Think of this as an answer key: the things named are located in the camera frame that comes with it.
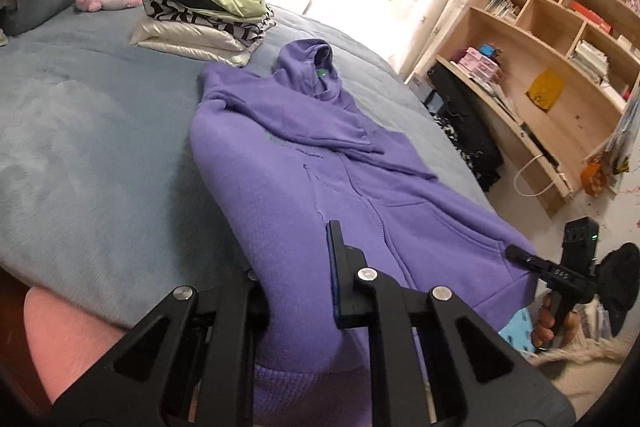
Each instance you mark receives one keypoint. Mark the person's right forearm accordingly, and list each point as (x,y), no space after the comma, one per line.
(590,349)

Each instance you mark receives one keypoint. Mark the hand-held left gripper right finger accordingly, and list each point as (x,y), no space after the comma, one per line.
(342,287)

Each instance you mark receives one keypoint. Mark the pale printed hanging cloth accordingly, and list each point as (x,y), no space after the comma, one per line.
(622,142)

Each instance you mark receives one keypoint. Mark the black bag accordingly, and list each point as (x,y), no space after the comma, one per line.
(470,117)

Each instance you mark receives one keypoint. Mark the person's right hand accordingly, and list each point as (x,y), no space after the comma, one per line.
(544,324)

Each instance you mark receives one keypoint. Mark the light blue object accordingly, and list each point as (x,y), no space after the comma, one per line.
(517,332)

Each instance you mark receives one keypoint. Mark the pink bed sheet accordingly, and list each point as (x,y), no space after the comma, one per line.
(65,342)

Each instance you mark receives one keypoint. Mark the white cardboard box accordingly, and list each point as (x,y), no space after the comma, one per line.
(419,82)

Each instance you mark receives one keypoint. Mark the orange bag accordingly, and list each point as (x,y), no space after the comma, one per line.
(595,177)

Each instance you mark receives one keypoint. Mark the silver satin garment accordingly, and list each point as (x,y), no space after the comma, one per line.
(175,37)

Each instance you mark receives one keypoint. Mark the stack of papers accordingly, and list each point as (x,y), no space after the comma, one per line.
(590,59)

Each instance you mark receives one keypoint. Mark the red books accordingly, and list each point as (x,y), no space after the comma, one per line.
(592,18)

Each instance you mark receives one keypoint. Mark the black round object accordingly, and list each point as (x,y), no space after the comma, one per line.
(620,279)

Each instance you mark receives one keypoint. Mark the black white patterned cloth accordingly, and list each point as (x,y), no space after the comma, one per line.
(449,138)

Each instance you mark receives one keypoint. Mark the wooden bookshelf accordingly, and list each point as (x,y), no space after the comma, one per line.
(575,117)

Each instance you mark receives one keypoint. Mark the purple zip hoodie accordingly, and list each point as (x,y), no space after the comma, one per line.
(300,187)

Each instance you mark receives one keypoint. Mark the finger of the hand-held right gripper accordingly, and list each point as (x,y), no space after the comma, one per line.
(530,261)

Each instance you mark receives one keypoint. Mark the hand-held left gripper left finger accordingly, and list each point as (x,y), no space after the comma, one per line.
(240,307)

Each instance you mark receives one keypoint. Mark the blue-grey bed blanket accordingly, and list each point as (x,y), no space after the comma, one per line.
(100,157)

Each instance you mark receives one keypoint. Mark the black long device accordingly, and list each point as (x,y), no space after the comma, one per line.
(542,147)

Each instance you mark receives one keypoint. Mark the stack of pink boxes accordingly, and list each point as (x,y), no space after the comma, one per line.
(477,63)

